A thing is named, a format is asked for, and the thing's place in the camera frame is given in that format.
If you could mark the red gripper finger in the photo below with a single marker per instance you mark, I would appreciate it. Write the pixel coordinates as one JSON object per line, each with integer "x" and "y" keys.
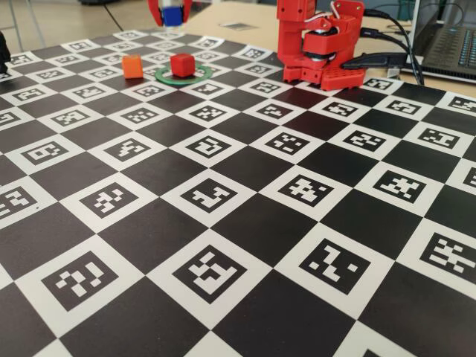
{"x": 155, "y": 13}
{"x": 186, "y": 9}

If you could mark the dark laptop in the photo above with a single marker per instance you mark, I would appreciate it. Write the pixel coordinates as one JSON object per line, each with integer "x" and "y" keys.
{"x": 446, "y": 48}

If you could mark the blue cube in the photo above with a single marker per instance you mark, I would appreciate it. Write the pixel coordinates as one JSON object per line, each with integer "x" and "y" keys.
{"x": 172, "y": 15}

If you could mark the black object at mat edge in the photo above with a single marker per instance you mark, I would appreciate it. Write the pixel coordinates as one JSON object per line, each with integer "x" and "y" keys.
{"x": 3, "y": 52}

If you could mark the orange cube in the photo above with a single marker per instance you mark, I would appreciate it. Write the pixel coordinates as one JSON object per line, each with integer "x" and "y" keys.
{"x": 132, "y": 67}

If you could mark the black white marker board mat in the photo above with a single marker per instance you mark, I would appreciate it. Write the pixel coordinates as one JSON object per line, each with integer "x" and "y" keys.
{"x": 238, "y": 223}

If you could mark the red cube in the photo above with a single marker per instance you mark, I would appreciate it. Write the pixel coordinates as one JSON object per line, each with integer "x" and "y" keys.
{"x": 182, "y": 67}

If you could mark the black plastic clamp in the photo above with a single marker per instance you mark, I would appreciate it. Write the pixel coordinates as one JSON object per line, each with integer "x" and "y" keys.
{"x": 372, "y": 60}

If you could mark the red robot arm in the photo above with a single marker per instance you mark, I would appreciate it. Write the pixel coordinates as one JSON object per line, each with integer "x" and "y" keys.
{"x": 294, "y": 37}

